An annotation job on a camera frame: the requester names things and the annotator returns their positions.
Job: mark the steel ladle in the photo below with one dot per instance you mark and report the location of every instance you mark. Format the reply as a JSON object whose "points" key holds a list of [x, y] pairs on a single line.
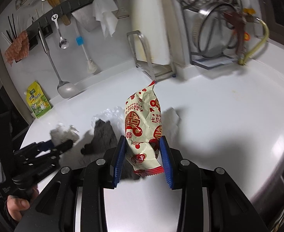
{"points": [[67, 89]]}

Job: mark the glass pot lid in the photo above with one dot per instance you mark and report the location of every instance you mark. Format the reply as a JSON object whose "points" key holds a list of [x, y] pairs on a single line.
{"points": [[216, 41]]}

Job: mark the white tissue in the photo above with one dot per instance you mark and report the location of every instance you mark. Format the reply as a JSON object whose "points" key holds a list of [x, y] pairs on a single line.
{"points": [[173, 118]]}

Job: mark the metal spoon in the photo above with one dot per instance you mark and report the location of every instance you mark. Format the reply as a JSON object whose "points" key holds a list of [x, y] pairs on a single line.
{"points": [[63, 43]]}

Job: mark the metal pot lid rack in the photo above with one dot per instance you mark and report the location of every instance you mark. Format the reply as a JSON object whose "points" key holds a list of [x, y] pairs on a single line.
{"points": [[209, 62]]}

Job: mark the clear plastic wrap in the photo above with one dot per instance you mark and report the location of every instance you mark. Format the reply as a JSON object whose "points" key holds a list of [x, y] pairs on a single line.
{"points": [[108, 116]]}

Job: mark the metal cutting board stand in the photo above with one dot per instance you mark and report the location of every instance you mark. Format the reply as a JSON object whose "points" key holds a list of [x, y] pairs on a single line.
{"points": [[144, 60]]}

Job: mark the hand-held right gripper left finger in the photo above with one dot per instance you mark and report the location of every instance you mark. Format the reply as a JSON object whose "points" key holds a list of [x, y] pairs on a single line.
{"points": [[119, 159]]}

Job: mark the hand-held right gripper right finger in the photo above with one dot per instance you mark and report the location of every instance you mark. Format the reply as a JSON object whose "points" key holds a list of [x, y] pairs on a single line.
{"points": [[166, 162]]}

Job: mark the grey cleaver blade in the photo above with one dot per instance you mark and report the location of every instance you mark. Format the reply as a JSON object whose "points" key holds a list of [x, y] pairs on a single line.
{"points": [[84, 20]]}

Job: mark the blue white bottle brush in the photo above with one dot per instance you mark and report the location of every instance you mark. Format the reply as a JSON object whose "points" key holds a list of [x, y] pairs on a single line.
{"points": [[92, 66]]}

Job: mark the dark wall rack rail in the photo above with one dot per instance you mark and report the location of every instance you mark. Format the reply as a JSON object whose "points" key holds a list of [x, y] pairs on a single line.
{"points": [[84, 1]]}

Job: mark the white paper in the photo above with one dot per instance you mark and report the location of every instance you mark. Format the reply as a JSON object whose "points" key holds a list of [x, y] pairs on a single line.
{"points": [[64, 131]]}

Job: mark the bundle of white chopsticks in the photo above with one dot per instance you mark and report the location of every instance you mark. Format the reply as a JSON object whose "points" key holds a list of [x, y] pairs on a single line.
{"points": [[6, 37]]}

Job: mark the orange dish cloth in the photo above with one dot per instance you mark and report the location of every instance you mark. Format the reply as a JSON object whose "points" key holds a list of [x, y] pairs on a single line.
{"points": [[17, 48]]}

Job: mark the black range hood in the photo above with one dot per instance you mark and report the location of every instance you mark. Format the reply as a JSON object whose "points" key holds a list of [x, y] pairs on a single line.
{"points": [[1, 89]]}

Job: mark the white hanging cloth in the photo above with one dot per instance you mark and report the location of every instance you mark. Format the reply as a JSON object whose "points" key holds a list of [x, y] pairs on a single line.
{"points": [[105, 14]]}

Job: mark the bundle of black chopsticks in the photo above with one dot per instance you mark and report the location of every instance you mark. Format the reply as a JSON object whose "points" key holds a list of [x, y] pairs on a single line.
{"points": [[12, 29]]}

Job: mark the person's left hand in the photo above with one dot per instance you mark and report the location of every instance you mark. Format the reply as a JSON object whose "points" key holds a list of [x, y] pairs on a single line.
{"points": [[17, 207]]}

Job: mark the yellow seasoning pouch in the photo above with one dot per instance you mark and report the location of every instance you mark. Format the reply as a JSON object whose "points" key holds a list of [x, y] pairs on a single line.
{"points": [[39, 101]]}

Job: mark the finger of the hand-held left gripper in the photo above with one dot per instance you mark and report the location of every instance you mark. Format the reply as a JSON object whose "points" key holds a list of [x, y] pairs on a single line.
{"points": [[62, 147], [46, 145]]}

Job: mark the wall socket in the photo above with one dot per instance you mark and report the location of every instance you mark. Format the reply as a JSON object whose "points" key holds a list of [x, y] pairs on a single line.
{"points": [[21, 3]]}

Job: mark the white cutting board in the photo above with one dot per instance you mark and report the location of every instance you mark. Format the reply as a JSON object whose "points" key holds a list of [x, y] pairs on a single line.
{"points": [[154, 24]]}

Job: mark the red white snack wrapper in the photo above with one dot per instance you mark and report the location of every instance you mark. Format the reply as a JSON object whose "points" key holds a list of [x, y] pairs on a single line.
{"points": [[142, 125]]}

